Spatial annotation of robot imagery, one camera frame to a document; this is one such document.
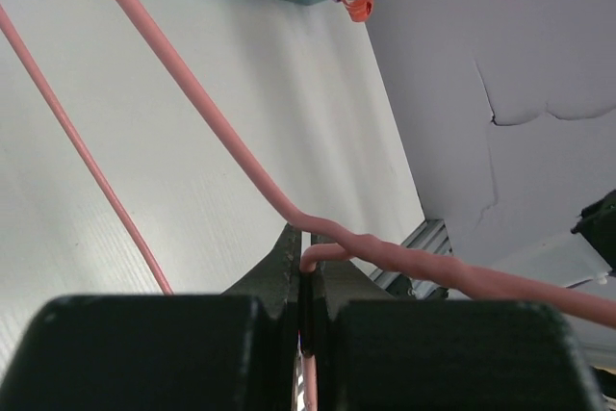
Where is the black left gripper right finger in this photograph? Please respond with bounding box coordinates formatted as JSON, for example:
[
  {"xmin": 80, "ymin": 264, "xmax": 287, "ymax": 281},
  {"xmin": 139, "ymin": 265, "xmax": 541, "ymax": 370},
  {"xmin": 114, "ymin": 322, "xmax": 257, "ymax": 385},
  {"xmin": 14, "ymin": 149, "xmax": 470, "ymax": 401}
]
[{"xmin": 310, "ymin": 262, "xmax": 604, "ymax": 410}]

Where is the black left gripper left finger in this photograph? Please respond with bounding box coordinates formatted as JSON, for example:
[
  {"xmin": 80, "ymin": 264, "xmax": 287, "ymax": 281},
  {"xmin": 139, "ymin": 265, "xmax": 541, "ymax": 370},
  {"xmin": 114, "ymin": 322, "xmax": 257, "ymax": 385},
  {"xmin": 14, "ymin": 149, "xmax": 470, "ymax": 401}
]
[{"xmin": 1, "ymin": 226, "xmax": 301, "ymax": 410}]

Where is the pink hanger of pink trousers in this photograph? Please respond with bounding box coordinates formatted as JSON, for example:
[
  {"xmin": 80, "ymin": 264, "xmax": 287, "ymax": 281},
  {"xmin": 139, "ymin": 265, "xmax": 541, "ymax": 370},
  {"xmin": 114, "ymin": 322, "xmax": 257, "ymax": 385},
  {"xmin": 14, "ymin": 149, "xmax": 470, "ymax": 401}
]
[{"xmin": 0, "ymin": 0, "xmax": 616, "ymax": 411}]

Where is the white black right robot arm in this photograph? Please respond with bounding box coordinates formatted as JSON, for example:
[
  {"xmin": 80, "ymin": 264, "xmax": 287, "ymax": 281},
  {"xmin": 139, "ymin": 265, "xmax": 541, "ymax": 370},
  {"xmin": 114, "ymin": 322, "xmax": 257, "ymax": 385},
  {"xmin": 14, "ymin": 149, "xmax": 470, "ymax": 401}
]
[{"xmin": 494, "ymin": 192, "xmax": 615, "ymax": 288}]

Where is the aluminium mounting rail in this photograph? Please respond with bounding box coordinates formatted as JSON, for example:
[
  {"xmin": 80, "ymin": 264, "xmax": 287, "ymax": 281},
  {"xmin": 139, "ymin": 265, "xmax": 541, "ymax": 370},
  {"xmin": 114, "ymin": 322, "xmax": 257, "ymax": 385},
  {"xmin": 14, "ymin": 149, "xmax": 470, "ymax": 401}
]
[{"xmin": 369, "ymin": 219, "xmax": 452, "ymax": 300}]

